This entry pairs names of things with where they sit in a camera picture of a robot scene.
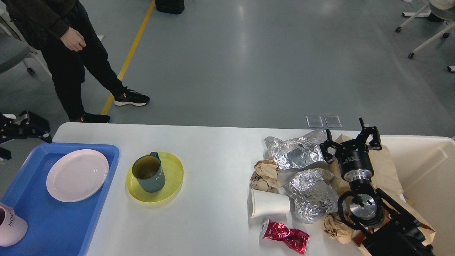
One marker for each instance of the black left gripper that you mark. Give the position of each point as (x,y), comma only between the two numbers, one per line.
(30,125)

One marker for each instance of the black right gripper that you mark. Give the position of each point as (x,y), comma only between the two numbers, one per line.
(354,165)

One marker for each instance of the pink mug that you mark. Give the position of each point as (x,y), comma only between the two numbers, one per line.
(12,227)

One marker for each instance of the dark green mug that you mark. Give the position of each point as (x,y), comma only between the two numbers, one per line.
(149,173)

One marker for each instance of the yellow plastic plate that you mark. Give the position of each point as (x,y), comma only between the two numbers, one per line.
(173,172)

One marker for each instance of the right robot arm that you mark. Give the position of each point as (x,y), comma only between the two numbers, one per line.
(389,229)

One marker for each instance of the person's hand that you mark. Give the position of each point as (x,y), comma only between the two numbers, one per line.
(73,40)

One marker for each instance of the right floor socket plate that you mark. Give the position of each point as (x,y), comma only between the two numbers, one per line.
(333,121)

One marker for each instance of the floor socket plate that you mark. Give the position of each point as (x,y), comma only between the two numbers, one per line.
(314,121)
(333,121)

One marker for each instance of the brown paper bag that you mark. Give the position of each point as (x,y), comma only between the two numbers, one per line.
(386,178)

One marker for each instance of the left floor socket plate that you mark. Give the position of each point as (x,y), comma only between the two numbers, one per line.
(314,121)

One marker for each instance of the upper crumpled aluminium foil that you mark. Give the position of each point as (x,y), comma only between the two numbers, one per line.
(296,153)

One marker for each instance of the crumpled aluminium foil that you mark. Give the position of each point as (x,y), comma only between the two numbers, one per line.
(312,195)
(296,153)

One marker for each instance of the lower crumpled aluminium foil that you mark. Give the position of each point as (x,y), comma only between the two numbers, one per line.
(312,195)

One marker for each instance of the pink plate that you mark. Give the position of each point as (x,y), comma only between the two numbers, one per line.
(77,175)

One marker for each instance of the beige plastic bin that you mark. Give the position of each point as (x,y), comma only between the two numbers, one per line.
(425,168)

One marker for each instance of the grey office chair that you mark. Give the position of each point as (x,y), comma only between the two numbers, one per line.
(13,47)

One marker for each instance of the small crumpled brown paper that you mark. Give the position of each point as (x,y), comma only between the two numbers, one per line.
(337,229)

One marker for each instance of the crumpled brown paper ball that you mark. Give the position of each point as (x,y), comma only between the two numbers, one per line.
(265,176)

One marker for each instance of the person in dark clothes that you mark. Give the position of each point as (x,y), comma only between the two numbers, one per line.
(43,23)

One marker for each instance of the blue plastic tray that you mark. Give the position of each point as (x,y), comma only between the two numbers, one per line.
(54,228)

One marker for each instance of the crushed red can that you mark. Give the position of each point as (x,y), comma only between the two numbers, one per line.
(295,239)

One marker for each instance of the white paper cup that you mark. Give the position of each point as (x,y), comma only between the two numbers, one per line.
(261,203)

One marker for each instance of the white chair base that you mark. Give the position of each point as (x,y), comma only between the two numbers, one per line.
(424,33)

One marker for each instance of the black box on floor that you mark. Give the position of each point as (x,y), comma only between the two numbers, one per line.
(175,7)

